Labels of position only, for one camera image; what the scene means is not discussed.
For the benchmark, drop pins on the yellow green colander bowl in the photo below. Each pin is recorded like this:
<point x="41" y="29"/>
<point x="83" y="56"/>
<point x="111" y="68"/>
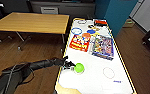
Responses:
<point x="79" y="68"/>

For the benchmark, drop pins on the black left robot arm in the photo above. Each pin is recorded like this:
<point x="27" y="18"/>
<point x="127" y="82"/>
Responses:
<point x="24" y="70"/>

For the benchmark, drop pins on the red cereal box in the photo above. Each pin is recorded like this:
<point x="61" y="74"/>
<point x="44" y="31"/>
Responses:
<point x="79" y="43"/>

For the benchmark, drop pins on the white illuminated table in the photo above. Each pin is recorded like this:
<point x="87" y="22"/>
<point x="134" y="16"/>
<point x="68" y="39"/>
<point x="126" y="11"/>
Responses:
<point x="94" y="80"/>

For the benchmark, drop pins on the purple snack box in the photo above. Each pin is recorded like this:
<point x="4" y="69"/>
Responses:
<point x="102" y="46"/>

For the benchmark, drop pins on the blue round disc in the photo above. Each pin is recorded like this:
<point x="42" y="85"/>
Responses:
<point x="91" y="31"/>

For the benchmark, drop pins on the white oval plate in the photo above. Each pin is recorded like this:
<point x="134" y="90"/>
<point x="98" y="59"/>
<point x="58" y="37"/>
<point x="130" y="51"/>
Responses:
<point x="80" y="22"/>

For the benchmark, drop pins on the wooden yellow table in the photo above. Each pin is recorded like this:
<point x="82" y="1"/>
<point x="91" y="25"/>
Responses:
<point x="31" y="22"/>

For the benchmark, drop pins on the dark long sofa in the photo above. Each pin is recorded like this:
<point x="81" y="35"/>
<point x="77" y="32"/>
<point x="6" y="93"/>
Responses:
<point x="67" y="6"/>

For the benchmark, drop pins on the cardboard box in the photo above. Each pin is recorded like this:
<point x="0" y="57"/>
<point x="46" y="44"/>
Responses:
<point x="128" y="23"/>

